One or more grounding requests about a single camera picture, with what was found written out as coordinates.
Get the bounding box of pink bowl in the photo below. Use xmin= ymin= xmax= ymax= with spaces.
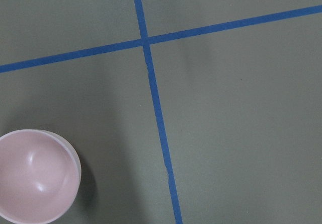
xmin=1 ymin=129 xmax=82 ymax=223

